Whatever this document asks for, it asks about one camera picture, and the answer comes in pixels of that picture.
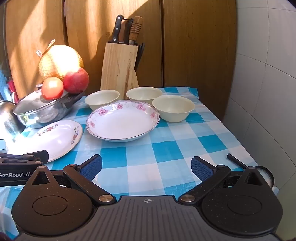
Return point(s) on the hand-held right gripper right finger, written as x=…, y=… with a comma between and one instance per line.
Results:
x=200, y=169

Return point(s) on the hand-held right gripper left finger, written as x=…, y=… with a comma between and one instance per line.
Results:
x=92, y=167

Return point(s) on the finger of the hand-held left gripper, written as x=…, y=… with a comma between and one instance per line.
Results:
x=34, y=156

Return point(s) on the red flower white plate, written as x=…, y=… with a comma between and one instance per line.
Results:
x=57, y=139

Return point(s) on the pink flower deep plate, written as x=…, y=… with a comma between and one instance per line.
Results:
x=120, y=122

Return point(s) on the cream bowl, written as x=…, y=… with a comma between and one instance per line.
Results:
x=173, y=107
x=143, y=95
x=101, y=99

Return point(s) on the black magnifying glass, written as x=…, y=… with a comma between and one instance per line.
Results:
x=236, y=160

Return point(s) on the steel pot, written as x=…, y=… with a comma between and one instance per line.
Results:
x=46, y=115

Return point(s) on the blue checkered tablecloth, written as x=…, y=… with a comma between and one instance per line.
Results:
x=161, y=150

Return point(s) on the steel kettle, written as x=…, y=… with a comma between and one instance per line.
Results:
x=9, y=120

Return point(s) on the glass pot lid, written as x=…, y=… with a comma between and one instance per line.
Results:
x=30, y=104

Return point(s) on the red tomato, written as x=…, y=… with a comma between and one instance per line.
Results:
x=52, y=88

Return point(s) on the red plastic item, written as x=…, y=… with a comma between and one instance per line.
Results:
x=12, y=85

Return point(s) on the blue patterned cloth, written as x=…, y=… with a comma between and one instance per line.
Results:
x=3, y=83

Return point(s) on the red apple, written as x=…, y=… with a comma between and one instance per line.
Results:
x=76, y=81

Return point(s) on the pomelo in yellow net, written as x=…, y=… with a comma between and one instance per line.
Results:
x=60, y=60

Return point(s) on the wooden knife block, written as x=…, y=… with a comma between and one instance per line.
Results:
x=118, y=69

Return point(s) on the black scissors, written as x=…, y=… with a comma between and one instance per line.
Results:
x=139, y=55

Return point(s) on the wooden cabinet door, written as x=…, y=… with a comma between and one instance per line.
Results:
x=30, y=34
x=92, y=23
x=196, y=46

